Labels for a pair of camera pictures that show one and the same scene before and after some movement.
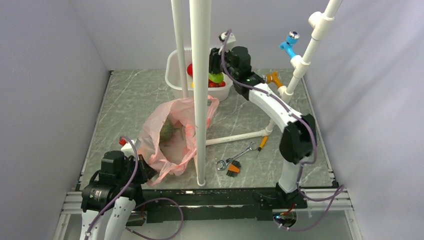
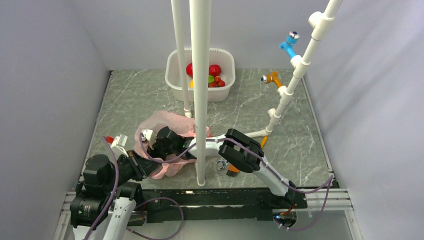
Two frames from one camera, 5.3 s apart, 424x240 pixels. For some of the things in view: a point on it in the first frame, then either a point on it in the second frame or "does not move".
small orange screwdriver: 262,144 does not move
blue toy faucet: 291,38 does not move
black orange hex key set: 234,168 does not move
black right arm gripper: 214,59 -> 154,152
